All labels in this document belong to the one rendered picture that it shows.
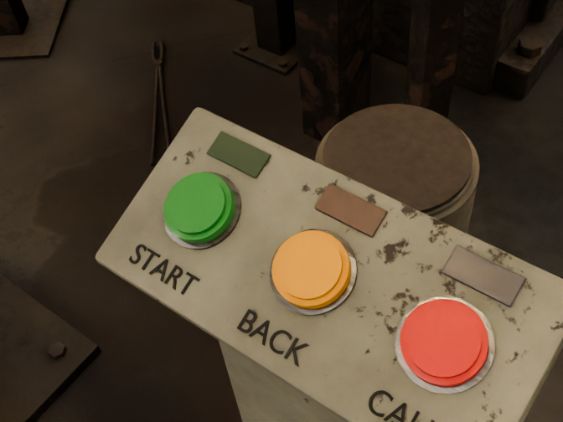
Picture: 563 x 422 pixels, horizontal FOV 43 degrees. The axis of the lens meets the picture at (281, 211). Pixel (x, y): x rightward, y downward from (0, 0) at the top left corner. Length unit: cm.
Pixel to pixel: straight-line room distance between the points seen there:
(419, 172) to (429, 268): 17
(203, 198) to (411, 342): 14
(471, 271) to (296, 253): 9
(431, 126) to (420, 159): 3
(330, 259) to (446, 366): 8
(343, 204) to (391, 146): 17
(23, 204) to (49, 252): 12
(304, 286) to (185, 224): 8
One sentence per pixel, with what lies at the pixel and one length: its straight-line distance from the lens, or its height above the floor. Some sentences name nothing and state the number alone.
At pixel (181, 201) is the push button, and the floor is 61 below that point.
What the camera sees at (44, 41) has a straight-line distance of 160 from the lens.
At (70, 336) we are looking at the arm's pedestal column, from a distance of 109.
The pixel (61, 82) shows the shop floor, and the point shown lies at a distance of 150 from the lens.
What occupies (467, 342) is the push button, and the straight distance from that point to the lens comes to 34.
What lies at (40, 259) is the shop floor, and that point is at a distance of 121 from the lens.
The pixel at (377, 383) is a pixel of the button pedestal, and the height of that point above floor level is 59.
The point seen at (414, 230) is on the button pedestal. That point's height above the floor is 61.
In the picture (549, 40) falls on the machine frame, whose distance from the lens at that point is 140.
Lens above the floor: 91
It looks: 51 degrees down
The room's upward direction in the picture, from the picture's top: 7 degrees counter-clockwise
